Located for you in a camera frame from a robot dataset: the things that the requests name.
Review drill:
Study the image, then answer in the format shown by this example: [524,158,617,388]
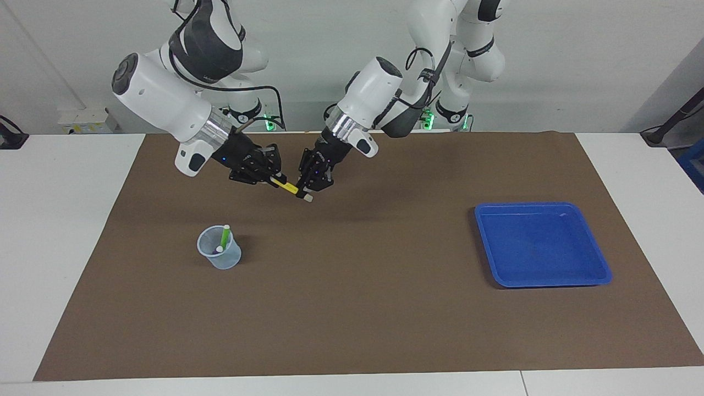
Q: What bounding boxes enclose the yellow pen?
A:
[269,176,314,203]

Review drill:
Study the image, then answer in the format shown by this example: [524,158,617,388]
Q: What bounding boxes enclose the brown table mat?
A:
[33,130,704,382]

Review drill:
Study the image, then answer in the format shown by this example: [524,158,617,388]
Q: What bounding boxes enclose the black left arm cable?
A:
[323,42,454,133]

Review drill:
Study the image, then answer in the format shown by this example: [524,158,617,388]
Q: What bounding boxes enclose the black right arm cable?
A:
[168,0,287,133]

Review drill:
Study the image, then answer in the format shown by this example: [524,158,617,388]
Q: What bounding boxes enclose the blue crate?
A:
[675,147,704,194]

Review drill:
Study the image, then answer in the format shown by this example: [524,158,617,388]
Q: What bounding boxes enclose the black stand foot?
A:
[0,114,30,151]

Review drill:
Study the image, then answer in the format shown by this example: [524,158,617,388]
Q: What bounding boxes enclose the blue plastic tray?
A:
[474,201,613,289]

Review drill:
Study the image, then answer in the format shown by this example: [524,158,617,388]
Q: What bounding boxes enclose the black tripod stand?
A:
[640,87,704,149]

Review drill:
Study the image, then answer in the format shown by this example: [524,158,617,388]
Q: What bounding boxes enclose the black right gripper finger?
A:
[251,168,280,188]
[263,145,288,184]

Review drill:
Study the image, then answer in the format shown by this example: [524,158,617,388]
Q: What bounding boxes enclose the translucent plastic cup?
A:
[196,225,243,271]

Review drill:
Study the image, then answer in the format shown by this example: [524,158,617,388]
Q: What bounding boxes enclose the white wall box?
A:
[57,107,119,135]

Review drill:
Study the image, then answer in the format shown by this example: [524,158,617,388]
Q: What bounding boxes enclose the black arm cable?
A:
[168,0,287,133]
[323,42,454,133]

